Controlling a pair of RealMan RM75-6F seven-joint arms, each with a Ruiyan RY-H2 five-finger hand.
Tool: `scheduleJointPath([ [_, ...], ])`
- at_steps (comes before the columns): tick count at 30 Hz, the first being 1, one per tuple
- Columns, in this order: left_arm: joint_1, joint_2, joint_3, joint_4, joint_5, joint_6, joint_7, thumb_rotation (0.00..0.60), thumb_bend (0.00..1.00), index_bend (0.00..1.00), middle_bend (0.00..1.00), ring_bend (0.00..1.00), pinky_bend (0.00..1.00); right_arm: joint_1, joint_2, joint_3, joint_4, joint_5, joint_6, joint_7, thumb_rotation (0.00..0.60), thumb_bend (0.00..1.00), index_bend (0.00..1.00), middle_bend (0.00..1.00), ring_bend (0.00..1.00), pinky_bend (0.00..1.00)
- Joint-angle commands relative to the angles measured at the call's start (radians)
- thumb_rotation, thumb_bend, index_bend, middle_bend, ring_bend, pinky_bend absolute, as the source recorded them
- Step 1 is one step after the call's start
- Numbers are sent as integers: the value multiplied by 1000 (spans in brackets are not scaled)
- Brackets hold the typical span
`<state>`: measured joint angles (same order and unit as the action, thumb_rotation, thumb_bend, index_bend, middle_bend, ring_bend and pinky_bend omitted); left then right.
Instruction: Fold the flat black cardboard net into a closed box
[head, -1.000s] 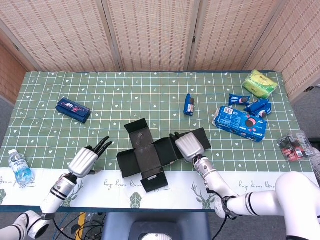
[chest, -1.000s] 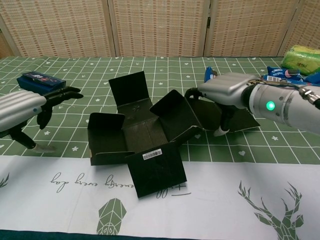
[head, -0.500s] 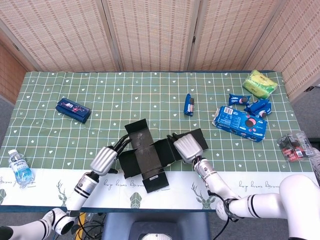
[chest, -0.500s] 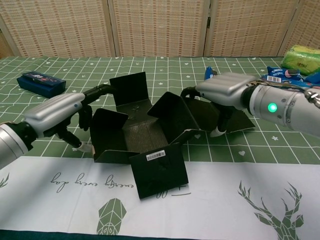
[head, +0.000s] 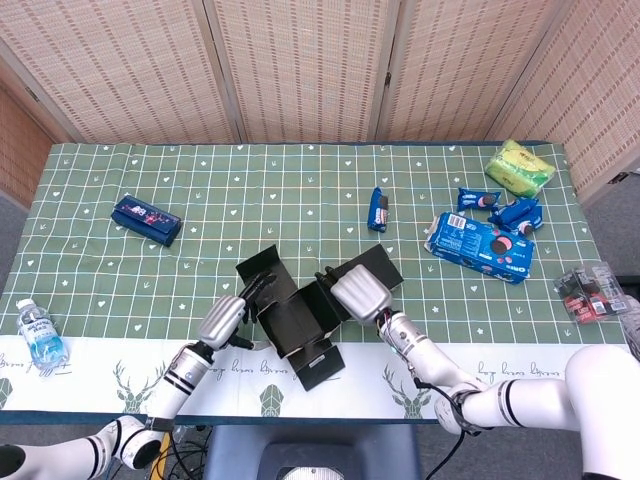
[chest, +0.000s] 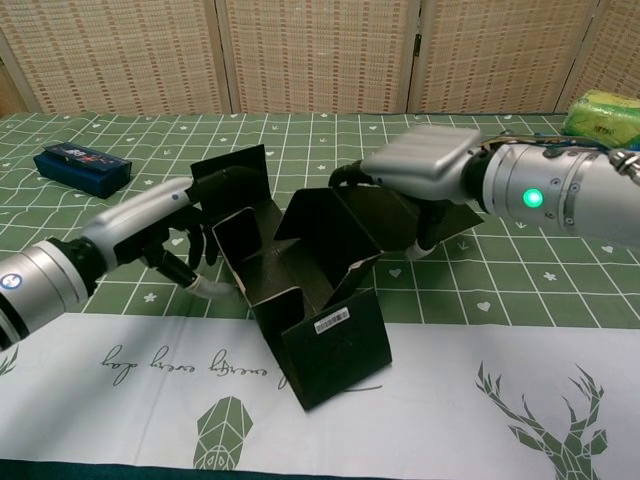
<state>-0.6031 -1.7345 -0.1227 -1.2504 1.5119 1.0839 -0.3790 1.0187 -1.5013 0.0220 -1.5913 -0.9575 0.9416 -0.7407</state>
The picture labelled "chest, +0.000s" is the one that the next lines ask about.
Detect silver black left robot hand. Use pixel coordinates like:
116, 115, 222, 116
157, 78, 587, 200
79, 167, 254, 301

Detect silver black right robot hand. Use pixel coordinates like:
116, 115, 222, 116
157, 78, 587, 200
328, 124, 494, 261

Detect black paper box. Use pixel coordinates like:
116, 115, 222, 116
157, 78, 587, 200
191, 144, 486, 412

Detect dark blue pencil case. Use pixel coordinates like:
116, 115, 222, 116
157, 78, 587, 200
33, 142, 134, 200

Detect bamboo folding screen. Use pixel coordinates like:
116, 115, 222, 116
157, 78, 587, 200
0, 0, 640, 117

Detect green yellow snack bag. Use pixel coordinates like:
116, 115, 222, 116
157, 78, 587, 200
559, 88, 640, 150

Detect green checked deer tablecloth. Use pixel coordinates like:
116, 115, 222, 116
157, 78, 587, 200
0, 110, 640, 480

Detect coloured right wrist wires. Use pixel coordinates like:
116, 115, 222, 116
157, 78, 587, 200
480, 128, 640, 176

